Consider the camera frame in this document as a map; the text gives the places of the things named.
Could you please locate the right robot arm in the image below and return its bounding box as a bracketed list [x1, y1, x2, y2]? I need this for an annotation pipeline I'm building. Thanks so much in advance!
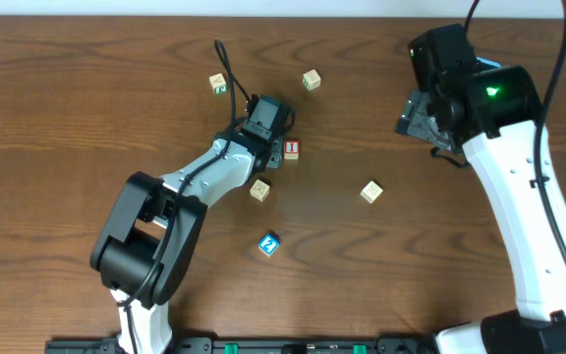
[396, 24, 566, 353]

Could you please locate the green-sided wooden block right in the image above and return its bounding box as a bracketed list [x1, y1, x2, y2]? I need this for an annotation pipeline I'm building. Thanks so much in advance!
[302, 69, 321, 91]

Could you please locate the plain letter B wooden block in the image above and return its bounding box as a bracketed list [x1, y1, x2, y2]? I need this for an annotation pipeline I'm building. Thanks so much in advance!
[361, 180, 383, 204]

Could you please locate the blue number 2 block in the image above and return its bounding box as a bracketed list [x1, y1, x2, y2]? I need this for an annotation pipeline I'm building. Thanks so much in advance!
[258, 233, 280, 257]

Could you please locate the green-sided wooden block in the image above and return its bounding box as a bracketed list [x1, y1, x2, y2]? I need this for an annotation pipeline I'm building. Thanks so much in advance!
[302, 69, 321, 91]
[208, 73, 228, 94]

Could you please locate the right black cable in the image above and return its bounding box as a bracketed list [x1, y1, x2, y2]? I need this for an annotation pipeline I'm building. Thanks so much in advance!
[429, 0, 566, 321]

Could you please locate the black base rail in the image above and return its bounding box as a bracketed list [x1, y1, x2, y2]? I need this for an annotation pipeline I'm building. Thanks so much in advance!
[44, 337, 437, 354]

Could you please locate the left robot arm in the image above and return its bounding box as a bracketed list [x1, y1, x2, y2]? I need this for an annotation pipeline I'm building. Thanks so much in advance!
[89, 95, 296, 353]

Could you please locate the green-sided wooden block left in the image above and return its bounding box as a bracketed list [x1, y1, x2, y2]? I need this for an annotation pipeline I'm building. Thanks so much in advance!
[208, 73, 228, 94]

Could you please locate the left black cable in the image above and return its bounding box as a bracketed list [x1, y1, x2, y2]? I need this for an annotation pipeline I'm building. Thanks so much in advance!
[115, 38, 264, 354]

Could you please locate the black cable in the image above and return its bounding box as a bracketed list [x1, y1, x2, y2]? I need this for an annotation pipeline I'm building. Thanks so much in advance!
[429, 0, 566, 321]
[115, 38, 264, 354]

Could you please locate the red letter I block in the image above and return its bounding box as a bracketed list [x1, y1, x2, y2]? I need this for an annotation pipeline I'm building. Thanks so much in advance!
[283, 140, 300, 160]

